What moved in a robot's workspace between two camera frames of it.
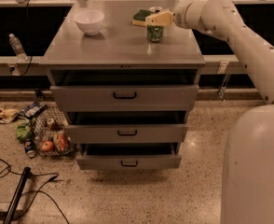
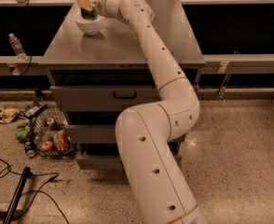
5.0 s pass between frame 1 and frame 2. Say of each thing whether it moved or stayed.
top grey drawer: stayed
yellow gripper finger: moved
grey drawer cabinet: stayed
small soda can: stayed
